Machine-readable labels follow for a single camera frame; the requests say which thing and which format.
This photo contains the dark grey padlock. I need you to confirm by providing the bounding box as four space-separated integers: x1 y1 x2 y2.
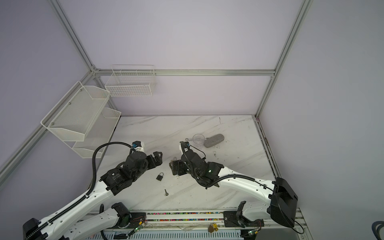
156 172 164 182

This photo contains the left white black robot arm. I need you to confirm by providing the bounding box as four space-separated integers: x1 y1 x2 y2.
23 152 163 240

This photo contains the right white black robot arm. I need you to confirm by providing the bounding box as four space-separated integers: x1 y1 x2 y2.
170 150 299 228

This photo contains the clear plastic cup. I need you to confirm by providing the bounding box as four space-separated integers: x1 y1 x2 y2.
193 134 206 145

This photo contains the white two-tier mesh shelf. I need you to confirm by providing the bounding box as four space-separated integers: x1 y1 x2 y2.
41 82 121 159

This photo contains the black corrugated cable left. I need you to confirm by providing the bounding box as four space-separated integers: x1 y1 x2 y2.
25 141 134 240

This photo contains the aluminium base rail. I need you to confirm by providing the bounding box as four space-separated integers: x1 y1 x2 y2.
53 207 313 240

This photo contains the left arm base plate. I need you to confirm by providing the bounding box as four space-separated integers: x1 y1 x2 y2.
110 212 147 229

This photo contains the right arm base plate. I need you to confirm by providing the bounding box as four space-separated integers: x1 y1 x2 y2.
223 211 265 228

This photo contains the white wire basket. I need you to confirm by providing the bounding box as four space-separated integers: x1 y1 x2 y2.
105 65 157 97

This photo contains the aluminium frame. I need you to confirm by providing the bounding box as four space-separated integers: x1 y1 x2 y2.
0 0 314 211

